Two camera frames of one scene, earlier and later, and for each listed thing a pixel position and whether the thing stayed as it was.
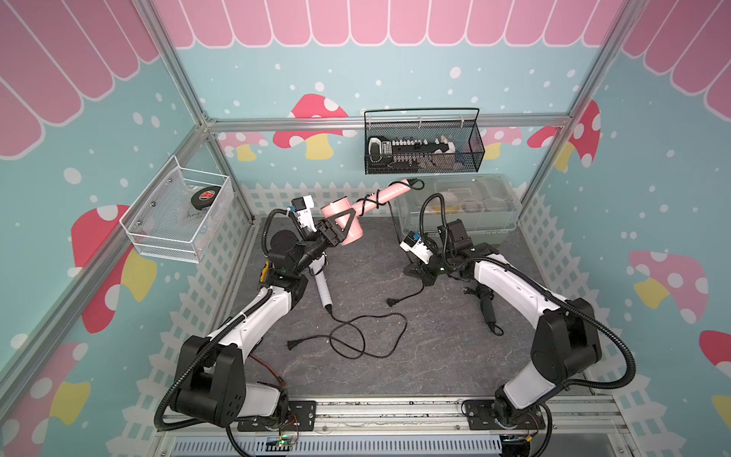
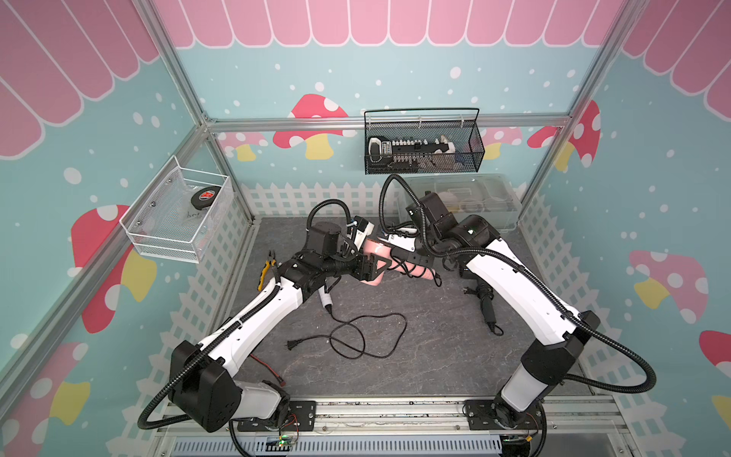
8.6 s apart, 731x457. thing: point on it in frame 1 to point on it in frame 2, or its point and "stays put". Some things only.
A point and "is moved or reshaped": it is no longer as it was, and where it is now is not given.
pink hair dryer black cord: (417, 184) is moved or reshaped
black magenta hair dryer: (485, 294) stays put
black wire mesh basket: (422, 140) stays put
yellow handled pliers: (264, 272) stays put
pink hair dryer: (354, 229) to (380, 256)
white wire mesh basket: (178, 212) stays put
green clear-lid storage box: (488, 203) stays put
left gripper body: (334, 239) to (356, 266)
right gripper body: (436, 267) to (418, 257)
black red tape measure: (204, 197) stays put
